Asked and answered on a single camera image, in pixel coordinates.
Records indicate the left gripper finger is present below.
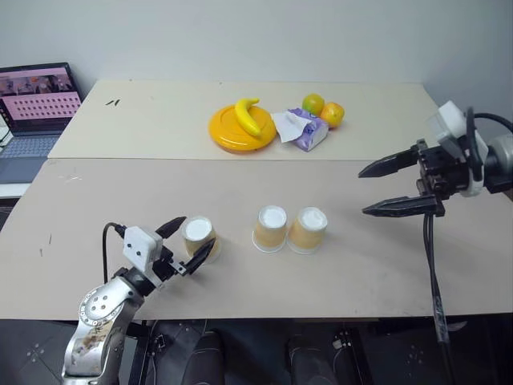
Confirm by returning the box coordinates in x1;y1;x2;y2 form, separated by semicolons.
184;238;218;276
155;216;188;239

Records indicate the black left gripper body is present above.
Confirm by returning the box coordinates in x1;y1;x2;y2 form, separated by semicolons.
153;246;190;282

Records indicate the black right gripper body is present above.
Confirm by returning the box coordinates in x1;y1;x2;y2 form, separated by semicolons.
415;138;472;202

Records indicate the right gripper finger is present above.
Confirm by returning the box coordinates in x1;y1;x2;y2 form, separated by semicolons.
357;145;422;179
361;193;446;219

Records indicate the orange paper cup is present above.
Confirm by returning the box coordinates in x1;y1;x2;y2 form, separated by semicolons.
251;205;289;254
180;216;223;265
286;206;330;256

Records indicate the orange-red round fruit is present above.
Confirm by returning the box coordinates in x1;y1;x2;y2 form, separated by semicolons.
319;101;346;130

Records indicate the purple tissue pack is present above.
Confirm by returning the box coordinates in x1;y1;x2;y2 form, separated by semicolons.
270;107;330;153

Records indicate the black metal table leg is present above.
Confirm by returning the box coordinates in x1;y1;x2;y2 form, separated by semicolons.
127;319;156;385

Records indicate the green-orange citrus fruit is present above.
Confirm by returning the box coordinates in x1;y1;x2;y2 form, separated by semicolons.
301;92;326;118

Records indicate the dark rounded shape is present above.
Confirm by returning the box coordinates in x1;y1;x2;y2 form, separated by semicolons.
188;330;226;385
285;334;326;385

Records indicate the yellow plastic plate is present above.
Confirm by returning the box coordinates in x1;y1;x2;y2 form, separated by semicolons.
207;103;278;153

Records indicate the yellow banana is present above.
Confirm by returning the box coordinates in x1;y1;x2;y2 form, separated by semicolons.
233;97;262;139

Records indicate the open laptop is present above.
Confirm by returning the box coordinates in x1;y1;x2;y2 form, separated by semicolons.
0;61;86;186

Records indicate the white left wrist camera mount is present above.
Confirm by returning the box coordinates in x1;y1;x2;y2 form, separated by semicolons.
122;225;174;290

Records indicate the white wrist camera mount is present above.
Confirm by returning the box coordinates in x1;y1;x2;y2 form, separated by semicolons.
122;225;174;290
426;99;491;198

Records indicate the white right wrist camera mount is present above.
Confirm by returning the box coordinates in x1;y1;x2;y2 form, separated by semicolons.
426;99;491;198

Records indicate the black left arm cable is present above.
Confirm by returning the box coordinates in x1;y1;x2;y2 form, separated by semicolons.
101;221;127;282

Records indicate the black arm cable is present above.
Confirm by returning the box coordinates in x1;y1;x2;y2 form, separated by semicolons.
464;105;513;180
101;221;127;282

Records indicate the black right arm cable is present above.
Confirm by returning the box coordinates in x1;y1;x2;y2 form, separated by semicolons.
464;105;513;180

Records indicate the black hanging cable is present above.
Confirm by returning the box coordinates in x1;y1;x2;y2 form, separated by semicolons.
422;213;458;385

